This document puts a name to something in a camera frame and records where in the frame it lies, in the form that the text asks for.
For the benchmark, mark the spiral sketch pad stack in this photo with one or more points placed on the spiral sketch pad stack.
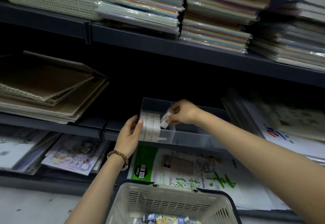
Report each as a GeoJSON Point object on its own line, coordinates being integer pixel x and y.
{"type": "Point", "coordinates": [20, 150]}

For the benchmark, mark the person's right hand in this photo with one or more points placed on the person's right hand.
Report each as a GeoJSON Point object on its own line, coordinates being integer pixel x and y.
{"type": "Point", "coordinates": [188, 113]}

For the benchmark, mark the brown sketchbook stack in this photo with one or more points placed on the brown sketchbook stack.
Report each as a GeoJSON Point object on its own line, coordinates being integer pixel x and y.
{"type": "Point", "coordinates": [50, 89]}

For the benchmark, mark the clear plastic divided tray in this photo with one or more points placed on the clear plastic divided tray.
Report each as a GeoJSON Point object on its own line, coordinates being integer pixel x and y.
{"type": "Point", "coordinates": [193, 137]}

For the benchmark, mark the person's left hand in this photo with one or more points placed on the person's left hand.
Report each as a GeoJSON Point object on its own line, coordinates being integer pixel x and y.
{"type": "Point", "coordinates": [128, 137]}

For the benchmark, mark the white eraser bundle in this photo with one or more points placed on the white eraser bundle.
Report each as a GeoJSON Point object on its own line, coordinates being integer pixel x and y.
{"type": "Point", "coordinates": [165, 121]}

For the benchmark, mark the person's left forearm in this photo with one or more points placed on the person's left forearm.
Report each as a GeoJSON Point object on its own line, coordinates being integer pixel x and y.
{"type": "Point", "coordinates": [96, 193]}

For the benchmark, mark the purple cartoon cover book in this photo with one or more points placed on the purple cartoon cover book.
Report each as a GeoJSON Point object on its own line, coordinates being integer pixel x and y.
{"type": "Point", "coordinates": [73, 155]}

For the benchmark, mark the pile of mixed packaged erasers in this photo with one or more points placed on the pile of mixed packaged erasers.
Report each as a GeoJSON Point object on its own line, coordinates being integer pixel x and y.
{"type": "Point", "coordinates": [165, 219]}

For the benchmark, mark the beige plastic shopping basket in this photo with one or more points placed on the beige plastic shopping basket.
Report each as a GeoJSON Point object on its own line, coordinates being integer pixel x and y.
{"type": "Point", "coordinates": [152, 188]}

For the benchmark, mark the white poster paper stack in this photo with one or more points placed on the white poster paper stack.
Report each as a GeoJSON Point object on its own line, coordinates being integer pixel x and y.
{"type": "Point", "coordinates": [292, 129]}

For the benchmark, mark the person's right forearm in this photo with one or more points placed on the person's right forearm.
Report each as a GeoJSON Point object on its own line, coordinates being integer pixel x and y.
{"type": "Point", "coordinates": [266, 165]}

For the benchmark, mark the dark metal shelf unit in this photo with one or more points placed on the dark metal shelf unit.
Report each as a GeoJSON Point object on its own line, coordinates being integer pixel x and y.
{"type": "Point", "coordinates": [45, 23]}

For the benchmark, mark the green and white paper pack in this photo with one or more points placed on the green and white paper pack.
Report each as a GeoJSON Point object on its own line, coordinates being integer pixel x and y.
{"type": "Point", "coordinates": [146, 157]}

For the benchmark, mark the row of sorted white erasers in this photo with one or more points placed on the row of sorted white erasers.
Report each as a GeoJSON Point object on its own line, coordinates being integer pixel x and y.
{"type": "Point", "coordinates": [149, 127]}

